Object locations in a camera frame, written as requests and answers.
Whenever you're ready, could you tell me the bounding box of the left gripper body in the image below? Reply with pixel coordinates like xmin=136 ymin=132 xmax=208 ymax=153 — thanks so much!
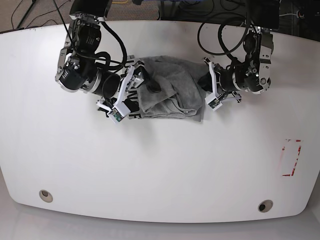
xmin=202 ymin=57 xmax=242 ymax=111

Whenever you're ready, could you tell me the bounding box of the grey t-shirt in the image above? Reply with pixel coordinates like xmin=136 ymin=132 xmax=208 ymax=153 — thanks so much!
xmin=127 ymin=55 xmax=209 ymax=122

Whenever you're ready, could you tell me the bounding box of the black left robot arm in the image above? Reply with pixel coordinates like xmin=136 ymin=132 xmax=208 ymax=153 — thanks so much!
xmin=198 ymin=0 xmax=280 ymax=111

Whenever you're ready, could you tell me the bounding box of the white cable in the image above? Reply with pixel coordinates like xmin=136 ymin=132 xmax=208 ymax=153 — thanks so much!
xmin=278 ymin=11 xmax=300 ymax=18

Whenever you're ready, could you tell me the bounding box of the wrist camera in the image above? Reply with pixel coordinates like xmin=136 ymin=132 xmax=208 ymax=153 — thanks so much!
xmin=107 ymin=105 xmax=131 ymax=124
xmin=205 ymin=97 xmax=223 ymax=111

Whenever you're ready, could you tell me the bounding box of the table grommet hole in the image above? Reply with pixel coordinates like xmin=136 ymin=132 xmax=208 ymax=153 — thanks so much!
xmin=39 ymin=190 xmax=53 ymax=203
xmin=258 ymin=199 xmax=273 ymax=213

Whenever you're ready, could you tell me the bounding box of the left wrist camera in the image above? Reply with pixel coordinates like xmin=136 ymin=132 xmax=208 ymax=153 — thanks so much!
xmin=205 ymin=97 xmax=223 ymax=111

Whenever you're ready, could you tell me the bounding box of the left table grommet hole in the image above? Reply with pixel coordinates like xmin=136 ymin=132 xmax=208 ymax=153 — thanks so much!
xmin=39 ymin=190 xmax=53 ymax=203

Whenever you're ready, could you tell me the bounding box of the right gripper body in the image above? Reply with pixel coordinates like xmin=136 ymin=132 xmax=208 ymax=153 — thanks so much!
xmin=96 ymin=59 xmax=146 ymax=119

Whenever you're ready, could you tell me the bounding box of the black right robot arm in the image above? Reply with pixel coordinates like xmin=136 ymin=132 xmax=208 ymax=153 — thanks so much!
xmin=55 ymin=0 xmax=161 ymax=124

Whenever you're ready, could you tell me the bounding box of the red tape rectangle marking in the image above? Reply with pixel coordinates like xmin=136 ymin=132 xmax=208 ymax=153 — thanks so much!
xmin=280 ymin=139 xmax=303 ymax=177

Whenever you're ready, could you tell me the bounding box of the right table grommet hole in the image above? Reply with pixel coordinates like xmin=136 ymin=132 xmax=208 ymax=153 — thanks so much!
xmin=258 ymin=199 xmax=273 ymax=213

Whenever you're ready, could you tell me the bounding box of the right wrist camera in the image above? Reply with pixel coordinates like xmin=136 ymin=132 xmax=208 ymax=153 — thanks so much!
xmin=107 ymin=105 xmax=131 ymax=124

